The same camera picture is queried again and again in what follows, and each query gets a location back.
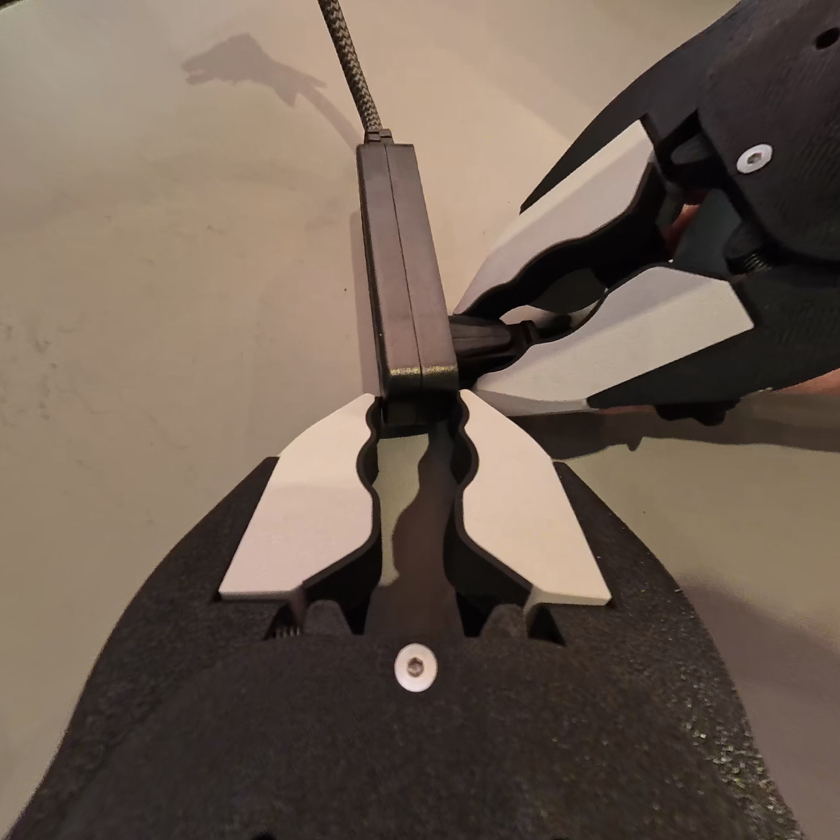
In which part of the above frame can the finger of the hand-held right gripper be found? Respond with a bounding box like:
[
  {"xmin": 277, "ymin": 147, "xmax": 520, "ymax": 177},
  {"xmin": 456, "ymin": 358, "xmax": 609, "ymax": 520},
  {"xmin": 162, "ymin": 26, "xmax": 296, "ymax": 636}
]
[
  {"xmin": 471, "ymin": 262, "xmax": 756, "ymax": 417},
  {"xmin": 453, "ymin": 120, "xmax": 677, "ymax": 324}
]

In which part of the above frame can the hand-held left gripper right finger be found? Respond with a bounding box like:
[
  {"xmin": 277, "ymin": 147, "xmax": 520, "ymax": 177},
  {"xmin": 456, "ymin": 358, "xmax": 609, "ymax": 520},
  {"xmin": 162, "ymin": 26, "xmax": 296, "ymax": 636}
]
[{"xmin": 451, "ymin": 390, "xmax": 613, "ymax": 609}]

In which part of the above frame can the person's right hand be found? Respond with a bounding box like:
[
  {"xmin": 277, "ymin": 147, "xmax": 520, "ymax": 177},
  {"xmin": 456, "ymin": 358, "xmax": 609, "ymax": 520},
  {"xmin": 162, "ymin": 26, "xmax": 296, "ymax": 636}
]
[{"xmin": 748, "ymin": 367, "xmax": 840, "ymax": 403}]

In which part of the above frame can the black power strip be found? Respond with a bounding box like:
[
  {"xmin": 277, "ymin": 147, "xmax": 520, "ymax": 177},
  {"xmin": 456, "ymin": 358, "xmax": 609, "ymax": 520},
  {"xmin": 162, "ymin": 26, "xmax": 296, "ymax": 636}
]
[{"xmin": 356, "ymin": 141, "xmax": 459, "ymax": 439}]

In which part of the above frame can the thick black power cord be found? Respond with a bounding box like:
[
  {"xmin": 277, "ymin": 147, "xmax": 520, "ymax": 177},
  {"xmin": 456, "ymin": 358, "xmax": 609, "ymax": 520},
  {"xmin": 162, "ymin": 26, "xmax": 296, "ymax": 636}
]
[{"xmin": 448, "ymin": 314, "xmax": 575, "ymax": 389}]

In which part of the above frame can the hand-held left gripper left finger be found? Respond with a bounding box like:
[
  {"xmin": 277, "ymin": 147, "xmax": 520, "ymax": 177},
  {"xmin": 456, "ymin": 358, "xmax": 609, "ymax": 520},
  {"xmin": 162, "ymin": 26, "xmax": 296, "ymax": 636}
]
[{"xmin": 218, "ymin": 394, "xmax": 383, "ymax": 603}]

